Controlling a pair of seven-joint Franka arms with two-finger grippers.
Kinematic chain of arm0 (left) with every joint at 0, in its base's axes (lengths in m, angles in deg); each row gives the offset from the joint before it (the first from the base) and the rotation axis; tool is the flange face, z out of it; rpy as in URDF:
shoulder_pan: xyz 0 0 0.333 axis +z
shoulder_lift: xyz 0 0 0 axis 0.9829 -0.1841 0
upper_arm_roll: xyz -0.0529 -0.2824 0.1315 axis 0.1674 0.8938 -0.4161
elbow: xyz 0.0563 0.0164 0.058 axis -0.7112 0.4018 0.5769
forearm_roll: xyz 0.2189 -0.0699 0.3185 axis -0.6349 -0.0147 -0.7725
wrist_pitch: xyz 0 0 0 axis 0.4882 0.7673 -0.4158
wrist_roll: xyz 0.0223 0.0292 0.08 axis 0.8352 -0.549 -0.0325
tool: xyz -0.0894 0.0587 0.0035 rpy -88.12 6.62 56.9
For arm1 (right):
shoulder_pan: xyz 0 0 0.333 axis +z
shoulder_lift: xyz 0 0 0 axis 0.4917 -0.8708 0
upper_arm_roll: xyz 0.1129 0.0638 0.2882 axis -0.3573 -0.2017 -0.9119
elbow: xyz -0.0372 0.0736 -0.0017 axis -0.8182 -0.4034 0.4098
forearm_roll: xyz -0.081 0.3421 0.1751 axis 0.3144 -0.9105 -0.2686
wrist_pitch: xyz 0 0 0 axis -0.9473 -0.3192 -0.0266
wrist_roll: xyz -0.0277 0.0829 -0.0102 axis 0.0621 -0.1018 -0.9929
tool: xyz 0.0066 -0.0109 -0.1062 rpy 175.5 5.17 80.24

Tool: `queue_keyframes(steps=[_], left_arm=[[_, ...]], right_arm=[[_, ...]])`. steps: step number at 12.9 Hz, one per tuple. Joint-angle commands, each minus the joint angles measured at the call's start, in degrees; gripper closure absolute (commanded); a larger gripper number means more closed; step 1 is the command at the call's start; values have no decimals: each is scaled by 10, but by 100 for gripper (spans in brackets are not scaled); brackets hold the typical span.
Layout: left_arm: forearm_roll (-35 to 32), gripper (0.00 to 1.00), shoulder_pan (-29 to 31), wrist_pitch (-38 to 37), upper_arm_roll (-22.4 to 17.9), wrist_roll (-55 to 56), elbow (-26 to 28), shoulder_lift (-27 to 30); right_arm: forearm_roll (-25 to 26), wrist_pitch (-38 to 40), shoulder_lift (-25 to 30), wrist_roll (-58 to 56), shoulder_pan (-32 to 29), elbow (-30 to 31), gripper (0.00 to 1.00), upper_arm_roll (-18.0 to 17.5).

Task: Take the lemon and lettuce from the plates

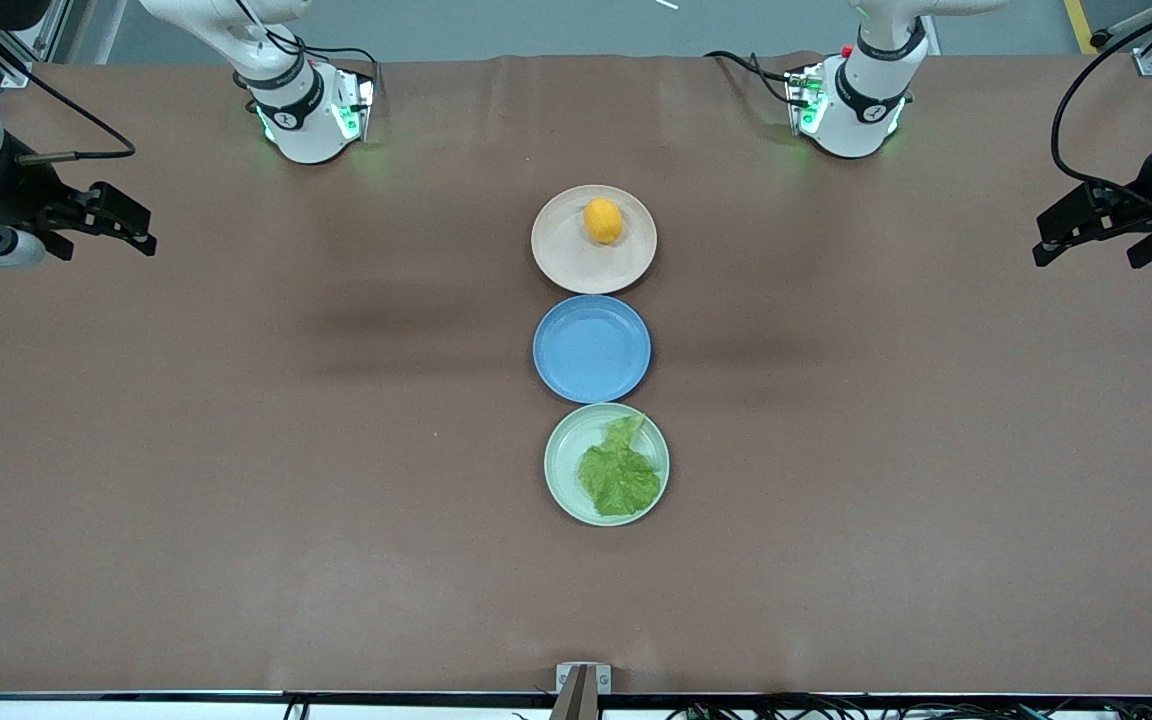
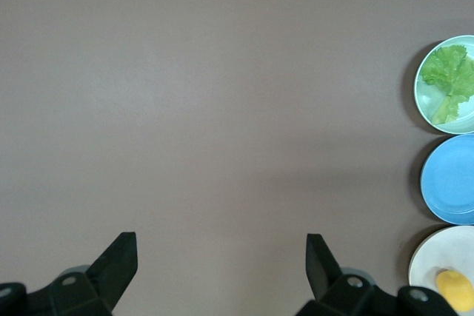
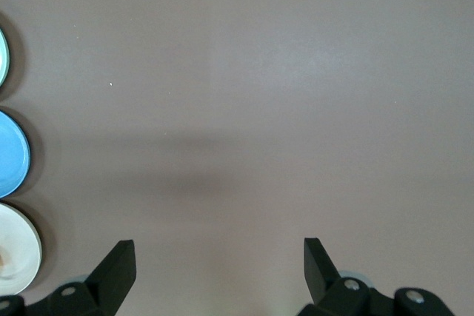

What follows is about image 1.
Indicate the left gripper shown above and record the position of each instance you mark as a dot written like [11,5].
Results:
[1144,193]

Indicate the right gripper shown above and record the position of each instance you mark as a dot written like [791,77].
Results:
[8,196]

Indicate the yellow lemon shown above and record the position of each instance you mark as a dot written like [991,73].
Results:
[602,221]

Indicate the green lettuce leaf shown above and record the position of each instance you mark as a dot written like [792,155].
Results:
[619,475]

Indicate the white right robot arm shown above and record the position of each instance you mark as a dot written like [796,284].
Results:
[301,130]

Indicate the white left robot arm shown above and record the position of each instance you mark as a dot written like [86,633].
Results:
[856,120]

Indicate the brown table cover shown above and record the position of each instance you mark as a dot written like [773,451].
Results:
[236,550]

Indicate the beige round plate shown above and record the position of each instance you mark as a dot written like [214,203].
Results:
[571,250]

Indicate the blue round plate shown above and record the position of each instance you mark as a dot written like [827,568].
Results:
[591,350]

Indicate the pale green round plate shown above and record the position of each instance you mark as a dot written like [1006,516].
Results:
[566,450]

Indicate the brown mounting bar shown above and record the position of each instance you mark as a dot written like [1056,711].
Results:
[576,700]

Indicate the grey metal bracket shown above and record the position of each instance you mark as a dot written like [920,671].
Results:
[602,677]

